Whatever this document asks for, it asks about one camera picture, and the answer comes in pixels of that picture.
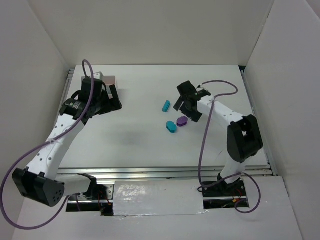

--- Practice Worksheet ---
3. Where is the teal long lego brick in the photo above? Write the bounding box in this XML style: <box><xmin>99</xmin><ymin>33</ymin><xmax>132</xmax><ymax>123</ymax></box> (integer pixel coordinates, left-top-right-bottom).
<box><xmin>162</xmin><ymin>100</ymin><xmax>171</xmax><ymax>113</ymax></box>

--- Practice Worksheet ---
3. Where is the purple rounded lego brick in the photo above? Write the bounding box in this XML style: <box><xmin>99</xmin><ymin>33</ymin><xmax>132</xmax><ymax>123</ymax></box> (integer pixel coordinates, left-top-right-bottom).
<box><xmin>176</xmin><ymin>116</ymin><xmax>188</xmax><ymax>127</ymax></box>

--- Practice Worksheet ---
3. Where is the teal rounded lego brick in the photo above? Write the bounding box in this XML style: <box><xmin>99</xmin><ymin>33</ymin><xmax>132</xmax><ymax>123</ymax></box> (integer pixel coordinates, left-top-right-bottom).
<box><xmin>166</xmin><ymin>121</ymin><xmax>177</xmax><ymax>133</ymax></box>

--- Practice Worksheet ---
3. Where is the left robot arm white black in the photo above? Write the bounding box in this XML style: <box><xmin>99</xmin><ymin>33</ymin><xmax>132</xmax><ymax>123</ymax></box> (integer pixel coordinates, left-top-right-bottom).
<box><xmin>12</xmin><ymin>72</ymin><xmax>122</xmax><ymax>207</ymax></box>

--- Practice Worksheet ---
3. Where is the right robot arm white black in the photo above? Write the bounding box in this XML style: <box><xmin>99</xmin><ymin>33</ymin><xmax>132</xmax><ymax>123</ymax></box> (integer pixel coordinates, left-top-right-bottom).
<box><xmin>173</xmin><ymin>80</ymin><xmax>263</xmax><ymax>192</ymax></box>

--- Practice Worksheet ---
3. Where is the white divided container right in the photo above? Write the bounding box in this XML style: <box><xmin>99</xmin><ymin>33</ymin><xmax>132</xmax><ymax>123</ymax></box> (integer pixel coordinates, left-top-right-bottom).
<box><xmin>102</xmin><ymin>76</ymin><xmax>118</xmax><ymax>87</ymax></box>

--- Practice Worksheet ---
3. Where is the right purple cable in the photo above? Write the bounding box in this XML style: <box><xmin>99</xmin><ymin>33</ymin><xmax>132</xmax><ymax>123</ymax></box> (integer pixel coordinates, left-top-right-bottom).
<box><xmin>198</xmin><ymin>79</ymin><xmax>262</xmax><ymax>214</ymax></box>

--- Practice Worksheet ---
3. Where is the purple cable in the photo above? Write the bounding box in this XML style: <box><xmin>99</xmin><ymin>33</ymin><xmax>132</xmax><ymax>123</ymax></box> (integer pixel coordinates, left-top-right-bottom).
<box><xmin>0</xmin><ymin>59</ymin><xmax>95</xmax><ymax>230</ymax></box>
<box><xmin>198</xmin><ymin>79</ymin><xmax>262</xmax><ymax>214</ymax></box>

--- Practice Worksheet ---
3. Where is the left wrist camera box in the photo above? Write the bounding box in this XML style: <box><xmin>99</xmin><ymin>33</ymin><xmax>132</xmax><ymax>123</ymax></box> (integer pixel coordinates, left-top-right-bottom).
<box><xmin>93</xmin><ymin>72</ymin><xmax>104</xmax><ymax>81</ymax></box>

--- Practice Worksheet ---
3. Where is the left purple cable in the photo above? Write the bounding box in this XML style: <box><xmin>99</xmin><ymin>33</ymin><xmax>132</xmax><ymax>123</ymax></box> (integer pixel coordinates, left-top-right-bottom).
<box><xmin>0</xmin><ymin>59</ymin><xmax>95</xmax><ymax>230</ymax></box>

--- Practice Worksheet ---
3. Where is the side aluminium rail right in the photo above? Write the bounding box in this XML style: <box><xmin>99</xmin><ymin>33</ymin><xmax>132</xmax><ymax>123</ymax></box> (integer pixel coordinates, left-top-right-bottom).
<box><xmin>238</xmin><ymin>65</ymin><xmax>279</xmax><ymax>177</ymax></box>

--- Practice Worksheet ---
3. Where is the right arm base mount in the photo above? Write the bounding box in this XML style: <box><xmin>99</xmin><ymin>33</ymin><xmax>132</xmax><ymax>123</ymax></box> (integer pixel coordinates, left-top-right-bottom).
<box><xmin>197</xmin><ymin>179</ymin><xmax>249</xmax><ymax>210</ymax></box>

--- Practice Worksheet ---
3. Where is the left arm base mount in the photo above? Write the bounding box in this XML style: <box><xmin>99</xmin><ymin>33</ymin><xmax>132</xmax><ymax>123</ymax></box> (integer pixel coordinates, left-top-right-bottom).
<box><xmin>66</xmin><ymin>184</ymin><xmax>115</xmax><ymax>217</ymax></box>

